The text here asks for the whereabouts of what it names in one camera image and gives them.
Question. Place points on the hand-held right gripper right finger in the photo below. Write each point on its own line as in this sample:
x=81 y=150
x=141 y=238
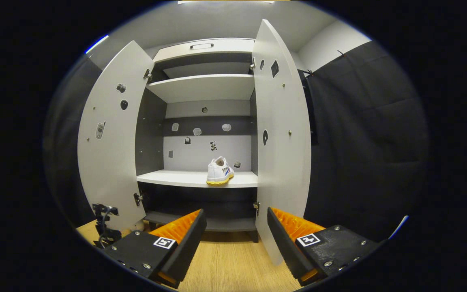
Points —
x=288 y=249

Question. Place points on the narrow ceiling light strip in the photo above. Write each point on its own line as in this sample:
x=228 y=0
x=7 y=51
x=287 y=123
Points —
x=97 y=44

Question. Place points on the metal door hinge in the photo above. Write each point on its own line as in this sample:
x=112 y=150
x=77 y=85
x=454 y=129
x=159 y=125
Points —
x=256 y=207
x=253 y=63
x=147 y=74
x=137 y=199

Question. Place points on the white shoe cabinet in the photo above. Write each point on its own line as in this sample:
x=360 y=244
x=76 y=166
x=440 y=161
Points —
x=201 y=87

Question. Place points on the black backdrop cloth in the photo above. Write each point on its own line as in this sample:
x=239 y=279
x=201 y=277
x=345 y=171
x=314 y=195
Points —
x=65 y=154
x=371 y=142
x=310 y=109

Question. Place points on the white cabinet door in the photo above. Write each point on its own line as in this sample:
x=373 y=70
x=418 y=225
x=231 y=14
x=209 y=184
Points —
x=110 y=162
x=282 y=170

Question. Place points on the white shoe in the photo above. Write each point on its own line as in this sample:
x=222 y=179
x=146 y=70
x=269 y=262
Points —
x=218 y=172

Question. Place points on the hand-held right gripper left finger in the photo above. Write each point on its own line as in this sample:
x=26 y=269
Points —
x=181 y=249

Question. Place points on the wide ceiling light panel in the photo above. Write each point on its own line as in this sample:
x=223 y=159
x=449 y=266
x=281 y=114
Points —
x=225 y=1

